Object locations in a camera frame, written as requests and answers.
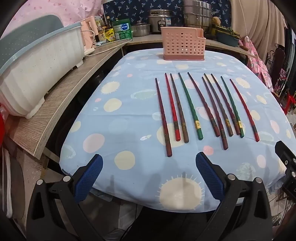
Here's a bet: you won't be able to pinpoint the wood grain countertop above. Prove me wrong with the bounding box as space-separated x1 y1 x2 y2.
7 32 257 160

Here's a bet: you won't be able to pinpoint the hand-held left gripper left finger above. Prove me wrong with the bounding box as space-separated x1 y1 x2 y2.
26 153 104 241

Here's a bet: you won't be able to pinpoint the beige curtain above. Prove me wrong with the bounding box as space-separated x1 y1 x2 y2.
228 0 292 63

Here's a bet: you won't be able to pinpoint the brown chopstick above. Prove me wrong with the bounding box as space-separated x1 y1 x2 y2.
170 73 189 143
203 73 233 137

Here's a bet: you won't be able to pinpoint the yellow bowl with greens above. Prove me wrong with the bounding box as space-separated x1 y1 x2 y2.
215 25 241 37

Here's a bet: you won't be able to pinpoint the clear sauce bottle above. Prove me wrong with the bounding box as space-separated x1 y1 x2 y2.
96 21 107 42

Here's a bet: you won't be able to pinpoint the red chopstick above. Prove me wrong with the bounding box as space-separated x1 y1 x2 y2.
164 73 181 142
229 79 260 142

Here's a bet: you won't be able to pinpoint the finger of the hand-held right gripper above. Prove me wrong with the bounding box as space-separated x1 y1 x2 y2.
275 140 296 186

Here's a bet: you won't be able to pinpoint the pink pineapple print garment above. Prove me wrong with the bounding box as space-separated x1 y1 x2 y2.
239 36 274 91

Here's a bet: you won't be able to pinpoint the steel rice cooker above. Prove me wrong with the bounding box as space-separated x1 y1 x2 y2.
148 9 173 35

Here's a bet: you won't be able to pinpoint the green chopstick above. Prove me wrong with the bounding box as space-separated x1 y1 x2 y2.
178 72 204 141
221 76 245 138

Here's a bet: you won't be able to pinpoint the white dish rack with lid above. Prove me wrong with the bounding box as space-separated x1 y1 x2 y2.
0 14 85 120

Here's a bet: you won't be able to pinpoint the white cable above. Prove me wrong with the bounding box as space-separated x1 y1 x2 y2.
85 38 132 57

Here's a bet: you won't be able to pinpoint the yellow label bottle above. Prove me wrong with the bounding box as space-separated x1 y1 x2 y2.
103 28 115 42

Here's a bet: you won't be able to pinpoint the small steel pot with lid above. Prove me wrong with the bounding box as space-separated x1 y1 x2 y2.
131 20 151 37

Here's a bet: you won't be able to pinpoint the dark metal chair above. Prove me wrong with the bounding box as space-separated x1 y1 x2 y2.
266 47 287 81

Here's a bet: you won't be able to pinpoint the blue dotted tablecloth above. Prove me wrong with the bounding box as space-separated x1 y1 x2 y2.
59 49 295 210

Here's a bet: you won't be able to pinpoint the large steel steamer pot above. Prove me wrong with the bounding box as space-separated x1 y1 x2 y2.
181 0 213 34

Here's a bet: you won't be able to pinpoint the red stool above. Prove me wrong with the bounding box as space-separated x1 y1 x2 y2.
284 93 296 115

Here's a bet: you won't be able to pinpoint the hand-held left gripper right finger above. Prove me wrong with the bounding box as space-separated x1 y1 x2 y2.
195 152 274 241

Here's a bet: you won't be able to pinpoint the pink printed cloth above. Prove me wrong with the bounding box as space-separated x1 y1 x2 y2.
7 0 104 35

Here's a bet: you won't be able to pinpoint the pink perforated plastic basket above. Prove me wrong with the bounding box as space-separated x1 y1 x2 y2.
161 27 206 61

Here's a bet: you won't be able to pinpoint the blue bowl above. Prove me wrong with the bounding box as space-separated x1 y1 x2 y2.
216 31 240 47

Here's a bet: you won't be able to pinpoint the pink kettle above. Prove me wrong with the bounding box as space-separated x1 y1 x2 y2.
80 17 99 49

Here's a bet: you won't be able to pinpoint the dark maroon chopstick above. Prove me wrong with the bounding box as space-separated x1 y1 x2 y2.
211 73 241 135
155 78 173 158
187 72 221 138
202 76 229 150

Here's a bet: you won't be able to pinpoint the navy patterned cloth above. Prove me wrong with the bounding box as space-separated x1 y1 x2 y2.
103 0 232 27

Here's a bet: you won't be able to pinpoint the green canister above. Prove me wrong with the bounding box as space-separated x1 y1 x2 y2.
112 19 133 41

